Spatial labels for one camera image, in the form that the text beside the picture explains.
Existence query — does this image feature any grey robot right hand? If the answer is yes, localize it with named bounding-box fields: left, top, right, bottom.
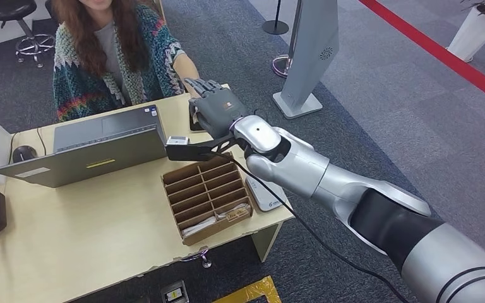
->
left=184, top=78, right=249, bottom=140

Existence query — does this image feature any patterned room key card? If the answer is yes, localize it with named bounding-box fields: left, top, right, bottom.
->
left=226, top=207, right=251, bottom=221

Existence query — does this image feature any cardboard card organizer box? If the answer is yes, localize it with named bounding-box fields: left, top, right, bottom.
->
left=160, top=152, right=254, bottom=247

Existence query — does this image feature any white card sleeve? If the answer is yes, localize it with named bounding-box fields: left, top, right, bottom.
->
left=215, top=203, right=252, bottom=222
left=181, top=216, right=217, bottom=239

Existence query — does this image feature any white card reader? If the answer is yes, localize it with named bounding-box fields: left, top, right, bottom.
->
left=245, top=174, right=289, bottom=213

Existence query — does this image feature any person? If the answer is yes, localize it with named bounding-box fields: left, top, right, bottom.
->
left=52, top=0, right=203, bottom=123

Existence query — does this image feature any black smartphone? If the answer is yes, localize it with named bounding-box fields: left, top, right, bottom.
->
left=189, top=112, right=206, bottom=134

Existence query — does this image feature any grey kiosk stand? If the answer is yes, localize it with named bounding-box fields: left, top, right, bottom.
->
left=272, top=0, right=340, bottom=121

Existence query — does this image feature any grey laptop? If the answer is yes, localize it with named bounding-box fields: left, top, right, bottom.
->
left=0, top=104, right=168, bottom=189

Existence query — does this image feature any wooden desk leg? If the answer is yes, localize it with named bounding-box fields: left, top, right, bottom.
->
left=251, top=222, right=284, bottom=263

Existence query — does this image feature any metal hook under desk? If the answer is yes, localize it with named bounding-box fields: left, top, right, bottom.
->
left=181, top=249, right=213, bottom=270

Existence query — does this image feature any yellow floor tape marking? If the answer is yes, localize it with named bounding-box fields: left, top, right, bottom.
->
left=213, top=275, right=282, bottom=303

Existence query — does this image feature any metal floor socket box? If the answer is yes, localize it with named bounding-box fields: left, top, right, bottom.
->
left=160, top=280, right=190, bottom=303

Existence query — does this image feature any black computer mouse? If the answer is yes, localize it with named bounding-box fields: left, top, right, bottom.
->
left=11, top=145, right=37, bottom=164

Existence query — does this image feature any red floor tape line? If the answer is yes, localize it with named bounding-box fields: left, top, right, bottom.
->
left=357, top=0, right=485, bottom=111

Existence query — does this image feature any black round stool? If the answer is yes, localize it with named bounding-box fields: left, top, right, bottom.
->
left=0, top=0, right=56, bottom=69

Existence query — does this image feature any white planter pot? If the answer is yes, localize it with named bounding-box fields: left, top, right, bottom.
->
left=446, top=6, right=485, bottom=64

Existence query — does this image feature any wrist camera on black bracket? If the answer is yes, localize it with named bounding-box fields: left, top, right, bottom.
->
left=165, top=133, right=239, bottom=163

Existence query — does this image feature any chrome stanchion post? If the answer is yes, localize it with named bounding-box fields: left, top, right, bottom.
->
left=272, top=0, right=303, bottom=79

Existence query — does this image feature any black stanchion post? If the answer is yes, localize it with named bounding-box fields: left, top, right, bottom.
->
left=261, top=0, right=290, bottom=36

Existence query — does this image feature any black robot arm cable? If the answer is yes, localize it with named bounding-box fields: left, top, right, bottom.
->
left=208, top=152, right=410, bottom=303

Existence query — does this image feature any black laptop cable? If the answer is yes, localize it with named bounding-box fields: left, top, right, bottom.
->
left=36, top=127, right=47, bottom=157

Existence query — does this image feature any black mouse cable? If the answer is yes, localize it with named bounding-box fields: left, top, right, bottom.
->
left=8, top=133, right=18, bottom=165

